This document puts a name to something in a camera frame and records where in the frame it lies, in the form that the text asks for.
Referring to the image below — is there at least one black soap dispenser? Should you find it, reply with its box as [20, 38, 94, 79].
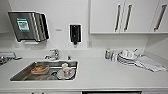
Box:
[68, 23, 82, 46]

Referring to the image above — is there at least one small chrome sink knob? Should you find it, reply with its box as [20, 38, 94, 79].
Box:
[67, 54, 72, 61]

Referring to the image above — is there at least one dish soap bottle blue label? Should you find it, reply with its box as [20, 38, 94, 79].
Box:
[104, 47, 112, 61]

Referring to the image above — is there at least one white cup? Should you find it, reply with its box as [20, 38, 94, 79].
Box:
[61, 62, 71, 76]

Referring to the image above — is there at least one white saucer plate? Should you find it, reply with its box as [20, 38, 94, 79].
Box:
[56, 68, 77, 81]

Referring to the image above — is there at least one small white bottle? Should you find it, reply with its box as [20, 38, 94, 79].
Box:
[111, 52, 118, 63]

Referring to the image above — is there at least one chrome faucet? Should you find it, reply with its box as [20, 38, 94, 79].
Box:
[44, 48, 61, 61]

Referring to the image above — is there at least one stack of white plates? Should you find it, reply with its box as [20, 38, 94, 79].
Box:
[116, 48, 140, 66]

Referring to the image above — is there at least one bowl with orange remains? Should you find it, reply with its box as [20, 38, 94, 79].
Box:
[30, 63, 51, 76]

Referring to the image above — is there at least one steel paper towel dispenser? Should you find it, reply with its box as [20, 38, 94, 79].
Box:
[7, 10, 51, 44]

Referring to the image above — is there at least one steel sink basin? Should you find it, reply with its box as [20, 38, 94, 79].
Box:
[9, 59, 80, 82]

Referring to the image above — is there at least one black drying rack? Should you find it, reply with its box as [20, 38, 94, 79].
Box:
[0, 51, 23, 66]

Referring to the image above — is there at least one white wall outlet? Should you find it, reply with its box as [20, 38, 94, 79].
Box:
[86, 40, 93, 49]

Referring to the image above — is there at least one small wall label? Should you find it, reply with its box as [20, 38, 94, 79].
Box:
[54, 28, 63, 33]

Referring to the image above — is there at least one white wall cabinet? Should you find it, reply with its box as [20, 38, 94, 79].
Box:
[88, 0, 168, 35]

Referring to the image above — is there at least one black cabinet handle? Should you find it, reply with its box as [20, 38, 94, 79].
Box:
[123, 3, 134, 33]
[113, 3, 123, 33]
[152, 3, 168, 33]

